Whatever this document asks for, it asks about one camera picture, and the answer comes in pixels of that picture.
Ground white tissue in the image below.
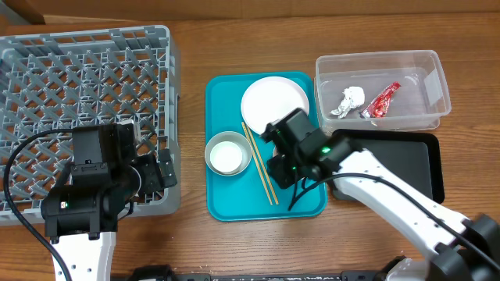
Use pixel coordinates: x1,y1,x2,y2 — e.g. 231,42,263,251
330,86,365,119

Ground red snack wrapper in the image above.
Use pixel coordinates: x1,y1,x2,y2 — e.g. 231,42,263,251
359,82,401,119

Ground white paper cup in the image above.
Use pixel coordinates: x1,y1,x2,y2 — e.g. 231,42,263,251
209,141,243,174

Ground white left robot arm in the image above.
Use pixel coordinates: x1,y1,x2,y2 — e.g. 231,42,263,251
41,149,177,280

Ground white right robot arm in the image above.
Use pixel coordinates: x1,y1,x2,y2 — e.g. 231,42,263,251
261,131,499,280

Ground black waste tray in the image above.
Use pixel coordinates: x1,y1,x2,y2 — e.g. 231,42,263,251
332,129,445,204

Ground clear plastic waste bin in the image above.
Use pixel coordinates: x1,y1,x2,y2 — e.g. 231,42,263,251
315,50,452,133

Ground wooden chopstick right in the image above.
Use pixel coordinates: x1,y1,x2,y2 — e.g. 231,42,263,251
246,124,279,205

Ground wooden chopstick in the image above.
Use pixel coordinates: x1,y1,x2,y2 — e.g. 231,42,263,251
241,121,273,205
246,124,279,205

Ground teal serving tray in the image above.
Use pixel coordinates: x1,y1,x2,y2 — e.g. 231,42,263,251
205,71,327,222

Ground grey bowl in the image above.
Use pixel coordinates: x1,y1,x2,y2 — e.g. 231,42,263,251
205,131,252,176

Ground wooden chopstick left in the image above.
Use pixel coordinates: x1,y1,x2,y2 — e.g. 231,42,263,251
241,121,273,205

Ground large white plate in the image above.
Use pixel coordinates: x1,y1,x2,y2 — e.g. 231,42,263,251
241,76,309,134

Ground grey dish rack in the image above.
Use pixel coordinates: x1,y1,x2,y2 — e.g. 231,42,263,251
1,25,181,224

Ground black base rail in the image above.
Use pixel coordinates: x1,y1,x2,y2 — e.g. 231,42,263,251
111,265,385,281

